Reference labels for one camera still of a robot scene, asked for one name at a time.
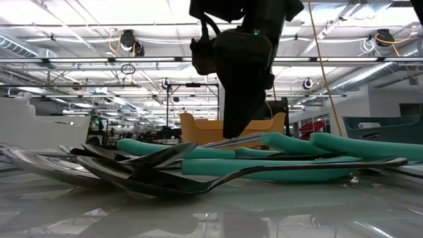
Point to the white plastic bin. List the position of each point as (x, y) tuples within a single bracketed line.
[(33, 132)]

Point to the teal plastic bin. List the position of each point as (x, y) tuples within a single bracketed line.
[(396, 127)]

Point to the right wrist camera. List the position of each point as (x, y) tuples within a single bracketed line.
[(202, 56)]

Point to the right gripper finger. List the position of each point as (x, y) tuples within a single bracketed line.
[(241, 105)]

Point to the black metal station frame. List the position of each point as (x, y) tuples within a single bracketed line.
[(193, 85)]

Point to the long ceiling light rail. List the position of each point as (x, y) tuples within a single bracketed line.
[(82, 59)]

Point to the red storage bin rack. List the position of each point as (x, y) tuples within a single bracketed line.
[(312, 127)]

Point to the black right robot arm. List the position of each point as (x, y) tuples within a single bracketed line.
[(264, 13)]

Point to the orange plastic bin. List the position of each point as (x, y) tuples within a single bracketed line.
[(198, 132)]

